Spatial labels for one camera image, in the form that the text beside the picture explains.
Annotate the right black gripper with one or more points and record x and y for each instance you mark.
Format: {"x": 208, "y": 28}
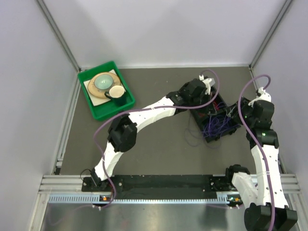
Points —
{"x": 244, "y": 103}

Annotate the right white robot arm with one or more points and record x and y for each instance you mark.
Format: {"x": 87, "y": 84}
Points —
{"x": 266, "y": 208}

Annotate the slotted grey cable duct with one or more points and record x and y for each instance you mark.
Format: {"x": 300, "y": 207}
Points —
{"x": 98, "y": 199}

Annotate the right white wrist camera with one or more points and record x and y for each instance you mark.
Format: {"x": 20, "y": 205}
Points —
{"x": 261, "y": 94}

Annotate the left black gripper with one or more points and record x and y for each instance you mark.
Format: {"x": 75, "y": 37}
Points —
{"x": 207, "y": 96}

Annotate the green plastic bin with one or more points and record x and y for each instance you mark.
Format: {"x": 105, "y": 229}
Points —
{"x": 108, "y": 109}

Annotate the light teal bowl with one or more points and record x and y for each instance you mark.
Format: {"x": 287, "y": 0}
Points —
{"x": 103, "y": 81}

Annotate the black three-compartment tray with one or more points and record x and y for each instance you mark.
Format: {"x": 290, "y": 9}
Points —
{"x": 213, "y": 122}

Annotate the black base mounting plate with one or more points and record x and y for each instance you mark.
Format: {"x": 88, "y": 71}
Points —
{"x": 140, "y": 183}

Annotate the white square board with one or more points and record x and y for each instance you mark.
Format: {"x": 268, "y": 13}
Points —
{"x": 95, "y": 100}

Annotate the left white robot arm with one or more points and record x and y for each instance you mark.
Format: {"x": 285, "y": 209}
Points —
{"x": 122, "y": 133}

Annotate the wooden round plate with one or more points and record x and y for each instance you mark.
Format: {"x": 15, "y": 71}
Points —
{"x": 100, "y": 93}

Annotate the dark green mug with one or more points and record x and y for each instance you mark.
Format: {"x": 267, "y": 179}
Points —
{"x": 117, "y": 95}

